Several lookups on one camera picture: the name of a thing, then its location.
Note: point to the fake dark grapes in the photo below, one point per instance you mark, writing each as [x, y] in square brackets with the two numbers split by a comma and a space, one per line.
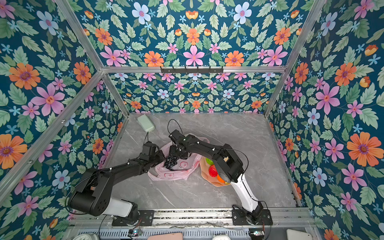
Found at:
[171, 162]

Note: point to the fake red strawberry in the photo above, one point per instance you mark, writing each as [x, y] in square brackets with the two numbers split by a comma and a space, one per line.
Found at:
[213, 171]

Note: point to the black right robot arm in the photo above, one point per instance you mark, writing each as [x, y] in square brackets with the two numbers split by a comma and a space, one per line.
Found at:
[229, 166]

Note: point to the pink scalloped bowl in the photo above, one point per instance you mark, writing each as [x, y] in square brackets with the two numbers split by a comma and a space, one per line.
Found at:
[205, 174]

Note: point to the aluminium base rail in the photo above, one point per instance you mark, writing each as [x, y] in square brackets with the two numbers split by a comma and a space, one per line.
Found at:
[285, 217]

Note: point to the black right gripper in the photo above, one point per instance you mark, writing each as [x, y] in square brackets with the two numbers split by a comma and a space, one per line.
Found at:
[172, 150]

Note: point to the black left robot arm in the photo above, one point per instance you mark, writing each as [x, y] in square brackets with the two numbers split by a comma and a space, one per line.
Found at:
[93, 194]

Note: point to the fake green lime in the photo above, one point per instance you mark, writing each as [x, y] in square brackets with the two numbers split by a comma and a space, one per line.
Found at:
[210, 162]

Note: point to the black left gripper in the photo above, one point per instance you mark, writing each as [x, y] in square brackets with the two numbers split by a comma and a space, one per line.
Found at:
[161, 155]

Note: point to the black hook rail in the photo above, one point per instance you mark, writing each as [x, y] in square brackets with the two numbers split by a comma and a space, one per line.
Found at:
[190, 70]

